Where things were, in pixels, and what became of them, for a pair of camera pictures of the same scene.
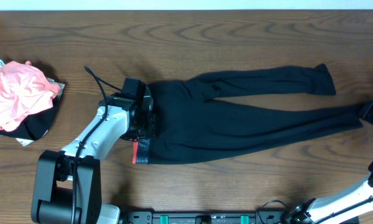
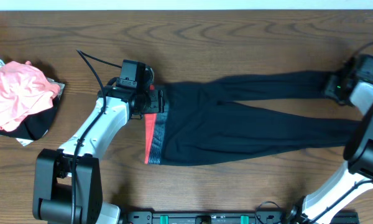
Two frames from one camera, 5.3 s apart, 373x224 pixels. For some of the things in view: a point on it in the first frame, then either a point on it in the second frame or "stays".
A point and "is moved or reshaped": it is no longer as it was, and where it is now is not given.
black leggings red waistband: [191, 126] is moved or reshaped
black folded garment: [33, 127] stays
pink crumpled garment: [15, 90] stays
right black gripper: [370, 114] → [330, 86]
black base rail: [218, 217] stays
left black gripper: [152, 130] → [156, 102]
